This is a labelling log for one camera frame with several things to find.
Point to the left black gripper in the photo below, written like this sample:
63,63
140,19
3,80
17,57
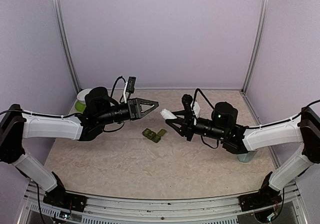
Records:
135,109

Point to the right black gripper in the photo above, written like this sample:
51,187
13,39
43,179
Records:
187,127

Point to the white pill bottle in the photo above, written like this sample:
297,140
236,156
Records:
167,114

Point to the green weekly pill organizer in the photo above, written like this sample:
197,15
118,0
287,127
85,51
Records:
154,136

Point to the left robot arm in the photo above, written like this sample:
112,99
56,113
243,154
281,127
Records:
101,110

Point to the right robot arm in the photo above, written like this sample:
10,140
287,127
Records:
236,139

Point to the white bowl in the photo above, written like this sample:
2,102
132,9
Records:
81,95

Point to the green plate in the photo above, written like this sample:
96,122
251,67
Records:
79,106

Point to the light blue mug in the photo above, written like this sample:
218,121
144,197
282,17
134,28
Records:
246,157

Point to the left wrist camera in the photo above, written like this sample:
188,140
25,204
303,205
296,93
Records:
129,88

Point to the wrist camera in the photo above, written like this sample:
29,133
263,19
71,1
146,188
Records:
129,88
191,107

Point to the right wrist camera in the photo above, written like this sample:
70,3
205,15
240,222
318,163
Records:
191,107

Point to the front aluminium rail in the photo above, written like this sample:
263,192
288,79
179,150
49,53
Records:
104,209

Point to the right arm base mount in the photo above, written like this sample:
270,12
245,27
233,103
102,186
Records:
266,196

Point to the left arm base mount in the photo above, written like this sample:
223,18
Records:
59,197

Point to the left aluminium frame post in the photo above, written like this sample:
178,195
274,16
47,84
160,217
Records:
66,49

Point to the aluminium frame post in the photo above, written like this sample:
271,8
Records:
256,46
66,49

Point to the right aluminium frame post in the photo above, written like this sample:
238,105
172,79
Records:
256,46

